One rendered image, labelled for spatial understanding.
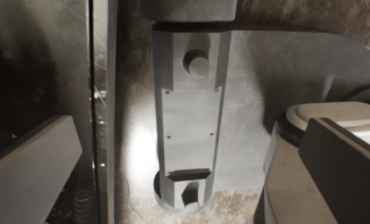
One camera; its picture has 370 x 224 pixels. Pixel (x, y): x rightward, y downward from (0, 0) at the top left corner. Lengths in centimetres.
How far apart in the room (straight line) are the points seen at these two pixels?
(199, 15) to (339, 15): 51
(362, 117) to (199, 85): 30
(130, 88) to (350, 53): 56
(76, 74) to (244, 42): 33
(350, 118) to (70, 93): 43
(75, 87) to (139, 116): 48
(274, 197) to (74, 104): 25
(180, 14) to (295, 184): 32
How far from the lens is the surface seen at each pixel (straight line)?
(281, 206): 27
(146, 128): 67
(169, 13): 37
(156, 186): 68
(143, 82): 60
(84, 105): 19
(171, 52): 36
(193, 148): 49
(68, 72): 18
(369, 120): 48
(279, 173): 34
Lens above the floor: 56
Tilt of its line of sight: 60 degrees down
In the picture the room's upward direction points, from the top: 164 degrees clockwise
